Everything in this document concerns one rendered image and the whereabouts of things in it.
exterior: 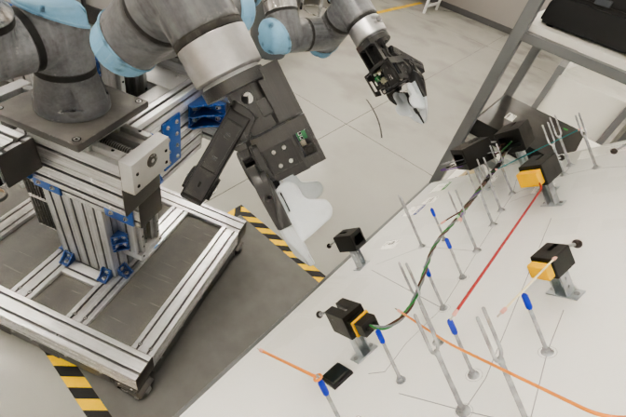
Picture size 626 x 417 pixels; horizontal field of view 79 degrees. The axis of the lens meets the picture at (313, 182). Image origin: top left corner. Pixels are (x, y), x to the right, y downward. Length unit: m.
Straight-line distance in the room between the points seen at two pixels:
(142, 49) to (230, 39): 0.12
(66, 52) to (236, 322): 1.38
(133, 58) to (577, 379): 0.61
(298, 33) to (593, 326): 0.73
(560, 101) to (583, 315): 3.17
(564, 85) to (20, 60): 3.48
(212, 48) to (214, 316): 1.64
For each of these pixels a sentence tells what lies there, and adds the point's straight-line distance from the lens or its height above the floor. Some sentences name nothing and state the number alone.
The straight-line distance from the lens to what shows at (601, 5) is 1.35.
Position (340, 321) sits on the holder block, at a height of 1.15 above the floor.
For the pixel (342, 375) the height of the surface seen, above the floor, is 1.10.
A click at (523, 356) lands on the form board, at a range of 0.60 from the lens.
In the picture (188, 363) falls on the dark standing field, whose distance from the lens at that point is 1.84.
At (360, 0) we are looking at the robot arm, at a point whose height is 1.48.
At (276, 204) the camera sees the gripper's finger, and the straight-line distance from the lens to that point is 0.38.
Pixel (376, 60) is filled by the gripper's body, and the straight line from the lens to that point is 0.86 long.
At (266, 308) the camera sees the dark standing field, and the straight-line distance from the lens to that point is 1.97.
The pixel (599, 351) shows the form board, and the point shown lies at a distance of 0.59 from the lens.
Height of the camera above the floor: 1.69
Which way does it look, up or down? 40 degrees down
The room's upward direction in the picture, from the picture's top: 16 degrees clockwise
